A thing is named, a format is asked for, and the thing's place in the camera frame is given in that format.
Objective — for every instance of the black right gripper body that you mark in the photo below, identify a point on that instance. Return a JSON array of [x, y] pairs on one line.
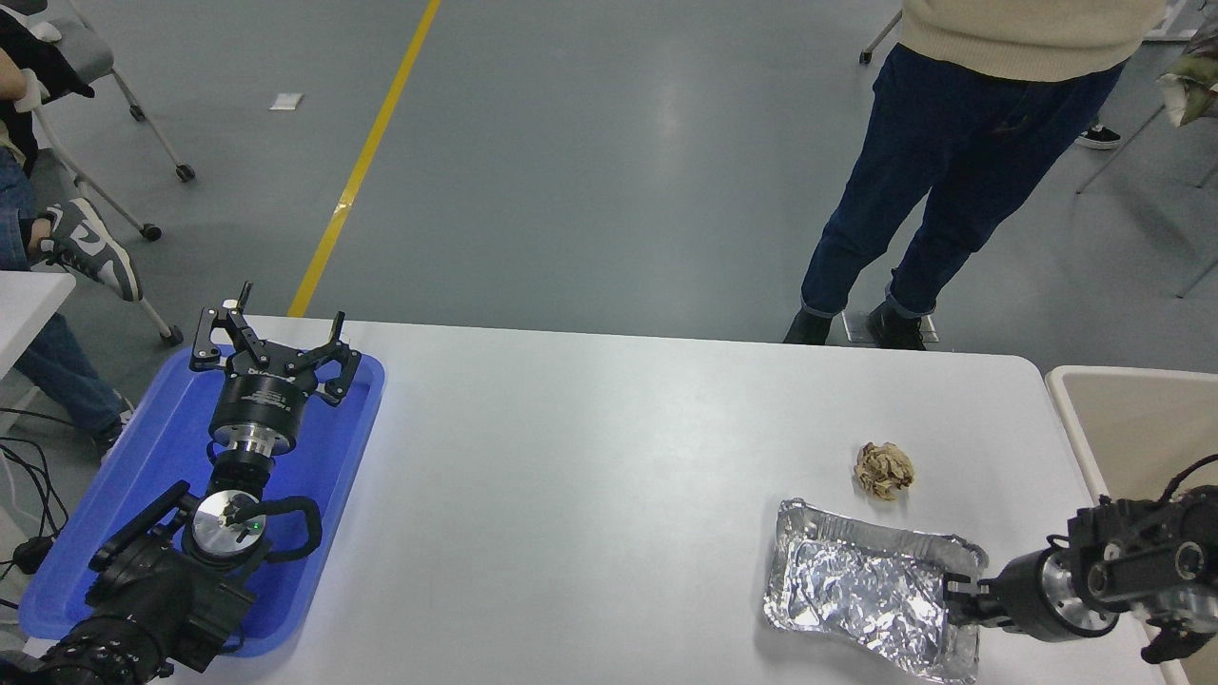
[[1018, 595]]

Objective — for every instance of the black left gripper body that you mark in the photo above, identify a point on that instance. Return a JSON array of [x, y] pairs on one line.
[[262, 400]]

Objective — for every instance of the silver foil tray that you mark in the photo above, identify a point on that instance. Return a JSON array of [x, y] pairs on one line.
[[856, 590]]

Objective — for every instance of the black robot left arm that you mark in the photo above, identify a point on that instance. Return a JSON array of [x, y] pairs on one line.
[[162, 599]]

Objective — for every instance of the silver floor plate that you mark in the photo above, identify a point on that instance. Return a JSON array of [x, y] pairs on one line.
[[856, 328]]

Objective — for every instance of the blue plastic tray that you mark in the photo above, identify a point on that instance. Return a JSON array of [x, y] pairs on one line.
[[152, 457]]

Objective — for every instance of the crumpled tan paper ball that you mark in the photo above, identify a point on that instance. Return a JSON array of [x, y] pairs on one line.
[[884, 471]]

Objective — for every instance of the seated person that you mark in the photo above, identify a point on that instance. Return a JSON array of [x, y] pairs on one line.
[[86, 247]]

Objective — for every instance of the large pale bin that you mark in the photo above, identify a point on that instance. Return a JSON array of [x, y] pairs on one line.
[[1123, 419]]

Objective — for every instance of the small white table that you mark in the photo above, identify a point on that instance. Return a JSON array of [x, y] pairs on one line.
[[29, 304]]

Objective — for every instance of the white paper scrap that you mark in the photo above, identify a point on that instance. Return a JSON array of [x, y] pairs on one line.
[[284, 102]]

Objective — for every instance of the grey chair on casters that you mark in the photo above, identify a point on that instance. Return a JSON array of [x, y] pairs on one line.
[[81, 48]]

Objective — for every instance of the standing person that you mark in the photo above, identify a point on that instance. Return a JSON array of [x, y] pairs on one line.
[[952, 143]]

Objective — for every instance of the person in black shoes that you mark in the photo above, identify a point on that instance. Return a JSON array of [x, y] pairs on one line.
[[1099, 140]]

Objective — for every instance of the chair leg with caster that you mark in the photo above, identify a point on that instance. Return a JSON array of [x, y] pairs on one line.
[[864, 57]]

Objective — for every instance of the camouflage cloth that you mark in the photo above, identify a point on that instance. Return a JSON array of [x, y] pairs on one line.
[[1194, 86]]

